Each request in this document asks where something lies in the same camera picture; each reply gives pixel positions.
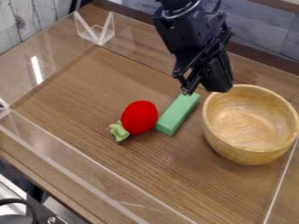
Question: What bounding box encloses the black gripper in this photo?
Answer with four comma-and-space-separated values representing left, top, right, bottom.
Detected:
152, 0, 233, 95

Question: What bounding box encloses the green rectangular block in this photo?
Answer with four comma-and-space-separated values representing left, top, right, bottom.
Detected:
154, 93, 201, 137

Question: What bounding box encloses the light wooden bowl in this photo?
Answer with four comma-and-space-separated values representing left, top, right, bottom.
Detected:
201, 84, 299, 165

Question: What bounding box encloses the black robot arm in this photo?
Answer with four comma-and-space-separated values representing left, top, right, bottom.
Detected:
153, 0, 233, 95

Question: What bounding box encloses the red plush strawberry toy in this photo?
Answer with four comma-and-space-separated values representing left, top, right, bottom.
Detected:
109, 101, 158, 142

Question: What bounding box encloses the clear acrylic corner bracket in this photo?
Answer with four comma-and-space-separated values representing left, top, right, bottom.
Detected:
73, 11, 116, 46

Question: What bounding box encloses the black metal bracket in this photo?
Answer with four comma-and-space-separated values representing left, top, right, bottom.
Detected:
25, 194, 68, 224

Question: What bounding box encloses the black cable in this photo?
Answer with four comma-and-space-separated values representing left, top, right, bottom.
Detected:
0, 198, 30, 217

